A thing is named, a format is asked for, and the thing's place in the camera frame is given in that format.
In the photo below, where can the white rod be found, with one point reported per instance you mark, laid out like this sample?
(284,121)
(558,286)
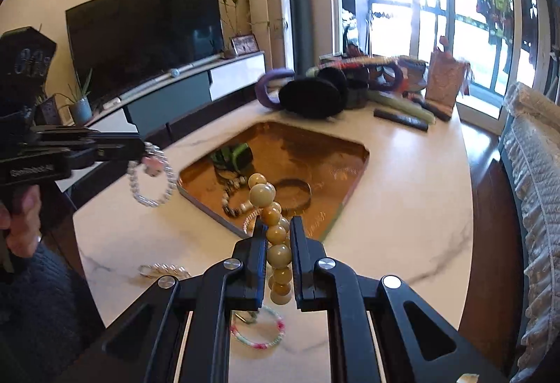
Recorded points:
(197,64)

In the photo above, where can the small white remote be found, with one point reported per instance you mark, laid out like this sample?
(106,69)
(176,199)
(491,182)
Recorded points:
(111,103)

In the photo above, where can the person's left forearm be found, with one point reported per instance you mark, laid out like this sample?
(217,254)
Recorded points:
(39,304)

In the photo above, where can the small photo frame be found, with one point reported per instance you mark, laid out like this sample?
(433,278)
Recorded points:
(244,44)

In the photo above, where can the white and teal television cabinet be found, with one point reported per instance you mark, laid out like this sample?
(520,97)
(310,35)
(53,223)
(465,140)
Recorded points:
(175,103)

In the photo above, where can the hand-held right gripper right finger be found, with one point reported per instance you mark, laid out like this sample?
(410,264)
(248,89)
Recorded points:
(304,269)

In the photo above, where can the dark slim remote control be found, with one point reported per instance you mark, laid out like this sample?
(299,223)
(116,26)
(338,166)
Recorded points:
(433,108)

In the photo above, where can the pink gift bag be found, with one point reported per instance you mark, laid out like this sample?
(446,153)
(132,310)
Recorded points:
(446,77)

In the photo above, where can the copper metal tray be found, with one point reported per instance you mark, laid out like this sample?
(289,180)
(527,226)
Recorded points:
(315,155)

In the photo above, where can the purple curved cushion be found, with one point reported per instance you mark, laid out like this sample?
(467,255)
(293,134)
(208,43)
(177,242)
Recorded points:
(267,81)
(396,74)

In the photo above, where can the person's left hand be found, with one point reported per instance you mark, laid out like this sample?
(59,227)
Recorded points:
(26,225)

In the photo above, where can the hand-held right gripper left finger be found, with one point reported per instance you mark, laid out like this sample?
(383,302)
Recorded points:
(251,269)

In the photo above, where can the aloe plant in grey pot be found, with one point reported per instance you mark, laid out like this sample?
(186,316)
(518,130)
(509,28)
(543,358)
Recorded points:
(81,112)

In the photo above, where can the black round container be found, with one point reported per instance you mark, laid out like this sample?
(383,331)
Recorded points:
(358,94)

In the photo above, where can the green smartwatch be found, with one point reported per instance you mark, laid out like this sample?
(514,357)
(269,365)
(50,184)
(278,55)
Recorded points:
(238,155)

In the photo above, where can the black fluffy earmuffs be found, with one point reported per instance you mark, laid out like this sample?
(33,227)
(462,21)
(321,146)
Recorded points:
(310,96)

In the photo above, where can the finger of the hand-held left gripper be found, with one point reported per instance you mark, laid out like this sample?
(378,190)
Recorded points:
(87,136)
(100,158)

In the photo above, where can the pale green rod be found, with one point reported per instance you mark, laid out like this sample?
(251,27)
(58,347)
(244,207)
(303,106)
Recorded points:
(402,107)

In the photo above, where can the glass balcony door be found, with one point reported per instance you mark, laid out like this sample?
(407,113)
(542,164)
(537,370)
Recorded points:
(437,15)

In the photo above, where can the tall thin plant in vase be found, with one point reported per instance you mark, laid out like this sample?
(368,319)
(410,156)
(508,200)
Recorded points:
(229,53)

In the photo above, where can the sofa with grey quilted cover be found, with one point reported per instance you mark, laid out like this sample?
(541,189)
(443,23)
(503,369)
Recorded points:
(533,173)

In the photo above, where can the stacked ceramic bowls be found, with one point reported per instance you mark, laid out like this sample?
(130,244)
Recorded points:
(413,72)

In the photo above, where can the black flat television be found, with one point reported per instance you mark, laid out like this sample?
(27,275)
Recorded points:
(144,37)

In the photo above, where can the dark metal bangle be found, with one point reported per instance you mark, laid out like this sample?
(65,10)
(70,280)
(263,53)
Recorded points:
(307,199)

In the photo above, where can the black remote control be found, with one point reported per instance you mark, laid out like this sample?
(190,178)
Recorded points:
(400,119)

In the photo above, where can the patterned woven hand fan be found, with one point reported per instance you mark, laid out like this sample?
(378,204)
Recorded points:
(350,61)

